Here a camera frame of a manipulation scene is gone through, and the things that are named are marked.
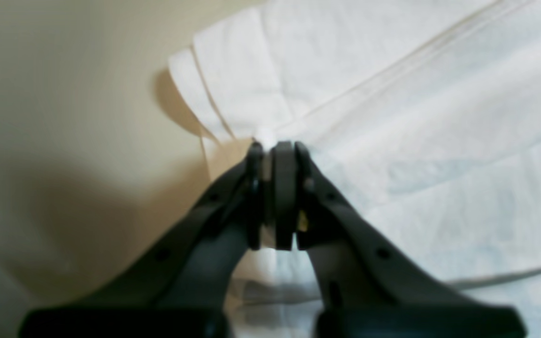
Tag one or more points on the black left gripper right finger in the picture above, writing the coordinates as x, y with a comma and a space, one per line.
369, 288

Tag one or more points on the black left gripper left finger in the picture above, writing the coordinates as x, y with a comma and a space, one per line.
176, 289

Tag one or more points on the white T-shirt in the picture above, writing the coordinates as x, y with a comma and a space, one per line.
426, 114

